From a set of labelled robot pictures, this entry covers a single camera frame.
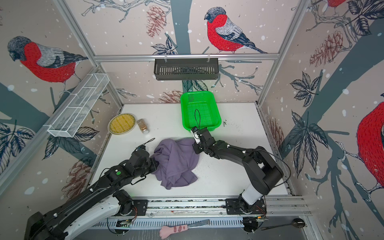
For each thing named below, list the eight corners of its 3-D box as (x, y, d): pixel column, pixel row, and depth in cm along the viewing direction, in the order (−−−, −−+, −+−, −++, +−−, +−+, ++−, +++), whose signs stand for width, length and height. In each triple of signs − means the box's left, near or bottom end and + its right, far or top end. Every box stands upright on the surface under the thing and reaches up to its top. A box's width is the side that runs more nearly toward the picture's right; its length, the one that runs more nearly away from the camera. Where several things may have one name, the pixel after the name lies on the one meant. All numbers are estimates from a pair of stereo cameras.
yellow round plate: (105, 134, 104) (104, 133, 103) (115, 115, 116) (113, 113, 115) (131, 134, 104) (130, 133, 103) (138, 115, 116) (137, 113, 115)
